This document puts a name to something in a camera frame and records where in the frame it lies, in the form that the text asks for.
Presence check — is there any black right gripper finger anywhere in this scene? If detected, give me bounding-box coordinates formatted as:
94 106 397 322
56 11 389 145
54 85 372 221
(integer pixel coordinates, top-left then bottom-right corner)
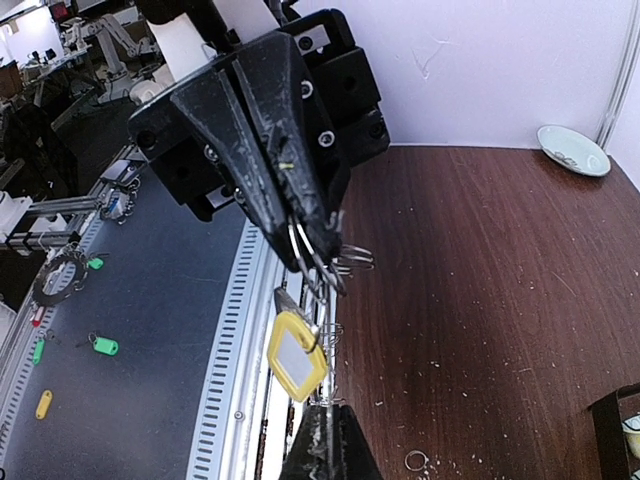
279 404 383 480

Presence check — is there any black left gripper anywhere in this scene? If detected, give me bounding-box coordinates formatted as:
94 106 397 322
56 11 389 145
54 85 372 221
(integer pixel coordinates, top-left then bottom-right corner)
128 8 390 273

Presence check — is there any small metal keyring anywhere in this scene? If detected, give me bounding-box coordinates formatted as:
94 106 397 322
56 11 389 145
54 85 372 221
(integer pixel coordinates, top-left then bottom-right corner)
404 449 429 472

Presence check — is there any key with yellow tag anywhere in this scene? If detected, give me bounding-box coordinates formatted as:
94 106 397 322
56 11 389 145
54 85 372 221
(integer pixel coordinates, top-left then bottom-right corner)
267 287 328 402

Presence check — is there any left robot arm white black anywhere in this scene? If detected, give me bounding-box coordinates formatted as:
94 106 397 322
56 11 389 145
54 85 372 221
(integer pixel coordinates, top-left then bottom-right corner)
128 1 390 272

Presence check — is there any green key tag upper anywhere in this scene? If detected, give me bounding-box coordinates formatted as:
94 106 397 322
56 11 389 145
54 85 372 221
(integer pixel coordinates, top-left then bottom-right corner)
86 252 110 270

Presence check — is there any green key tag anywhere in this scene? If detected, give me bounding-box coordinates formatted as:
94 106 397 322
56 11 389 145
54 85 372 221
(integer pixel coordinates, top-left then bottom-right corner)
32 329 60 365
75 332 119 356
86 252 110 270

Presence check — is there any green key tag middle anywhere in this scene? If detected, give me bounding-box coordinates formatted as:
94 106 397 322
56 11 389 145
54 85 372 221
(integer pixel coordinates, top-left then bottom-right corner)
75 332 119 356

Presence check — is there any yellow key tag on floor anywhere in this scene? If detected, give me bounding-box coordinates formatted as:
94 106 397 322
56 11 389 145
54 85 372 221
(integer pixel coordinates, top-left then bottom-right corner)
35 389 53 420

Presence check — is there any green key tag left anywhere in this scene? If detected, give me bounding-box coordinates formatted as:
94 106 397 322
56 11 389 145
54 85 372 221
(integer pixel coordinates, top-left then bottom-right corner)
32 329 60 365

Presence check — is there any light blue floral plate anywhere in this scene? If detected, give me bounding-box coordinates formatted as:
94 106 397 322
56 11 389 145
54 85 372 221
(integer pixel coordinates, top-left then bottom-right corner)
536 125 611 178

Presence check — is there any aluminium front rail base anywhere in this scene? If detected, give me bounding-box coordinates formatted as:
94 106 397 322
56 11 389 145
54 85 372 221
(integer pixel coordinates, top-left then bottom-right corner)
186 224 303 479

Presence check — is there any black wire dish rack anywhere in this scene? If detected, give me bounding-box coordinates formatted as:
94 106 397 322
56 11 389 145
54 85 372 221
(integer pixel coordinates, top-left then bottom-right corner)
587 383 639 479

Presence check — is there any left aluminium frame post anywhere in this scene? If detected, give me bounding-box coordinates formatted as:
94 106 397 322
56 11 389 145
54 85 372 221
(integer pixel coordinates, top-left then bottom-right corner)
595 0 639 150

